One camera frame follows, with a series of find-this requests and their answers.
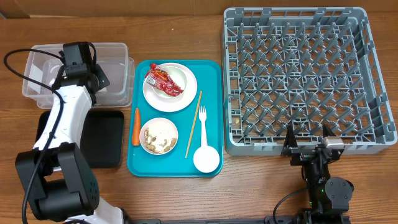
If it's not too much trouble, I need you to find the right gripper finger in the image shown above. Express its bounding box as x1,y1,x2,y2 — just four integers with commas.
284,124,298,147
323,124,335,138

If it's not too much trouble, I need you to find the red snack wrapper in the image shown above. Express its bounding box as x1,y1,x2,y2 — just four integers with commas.
144,63,183,97

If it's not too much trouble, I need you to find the white bowl with food scraps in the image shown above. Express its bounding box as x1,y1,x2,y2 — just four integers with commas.
139,118,178,156

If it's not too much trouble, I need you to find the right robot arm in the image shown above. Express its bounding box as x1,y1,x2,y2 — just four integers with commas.
272,124,354,223

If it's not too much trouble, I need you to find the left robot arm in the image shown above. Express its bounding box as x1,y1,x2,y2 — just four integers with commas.
15,42,131,223

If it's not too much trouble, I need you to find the clear plastic bin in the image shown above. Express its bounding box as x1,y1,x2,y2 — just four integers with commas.
22,42,134,109

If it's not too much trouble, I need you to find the black plastic tray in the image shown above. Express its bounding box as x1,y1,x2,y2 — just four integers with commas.
54,110,124,168

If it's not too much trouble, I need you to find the orange carrot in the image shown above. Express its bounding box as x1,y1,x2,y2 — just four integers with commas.
131,108,141,146

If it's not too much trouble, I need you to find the large white plate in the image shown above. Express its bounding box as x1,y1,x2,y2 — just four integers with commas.
143,62,198,113

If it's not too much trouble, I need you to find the grey dish rack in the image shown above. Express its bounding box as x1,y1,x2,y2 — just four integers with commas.
222,7,397,156

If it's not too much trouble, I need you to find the small white bowl on plate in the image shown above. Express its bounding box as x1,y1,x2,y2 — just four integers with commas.
152,65,187,99

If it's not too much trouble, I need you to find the teal plastic tray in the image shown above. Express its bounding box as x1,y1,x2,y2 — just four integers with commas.
127,60,224,177

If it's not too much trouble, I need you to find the small white round cup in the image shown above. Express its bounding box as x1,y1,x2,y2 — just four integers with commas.
193,146,220,173

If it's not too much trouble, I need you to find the white plastic fork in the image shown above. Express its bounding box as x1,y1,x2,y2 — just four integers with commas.
199,106,208,146

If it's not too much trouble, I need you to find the wooden chopstick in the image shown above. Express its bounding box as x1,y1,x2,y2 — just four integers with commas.
185,91,203,158

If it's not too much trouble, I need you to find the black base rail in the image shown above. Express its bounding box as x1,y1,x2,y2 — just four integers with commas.
125,215,351,224

